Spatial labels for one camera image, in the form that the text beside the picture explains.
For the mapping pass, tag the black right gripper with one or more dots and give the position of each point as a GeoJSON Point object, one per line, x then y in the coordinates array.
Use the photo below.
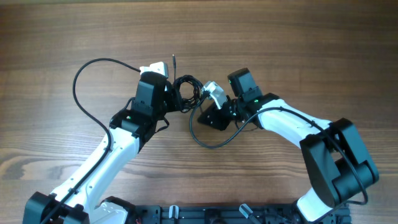
{"type": "Point", "coordinates": [213, 112]}

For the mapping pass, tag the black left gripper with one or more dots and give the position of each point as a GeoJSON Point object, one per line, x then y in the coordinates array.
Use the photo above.
{"type": "Point", "coordinates": [176, 104]}

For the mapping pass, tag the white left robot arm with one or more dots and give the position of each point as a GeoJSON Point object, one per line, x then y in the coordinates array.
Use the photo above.
{"type": "Point", "coordinates": [77, 200]}

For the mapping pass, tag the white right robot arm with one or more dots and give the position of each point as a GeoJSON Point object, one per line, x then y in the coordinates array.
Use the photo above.
{"type": "Point", "coordinates": [338, 164]}

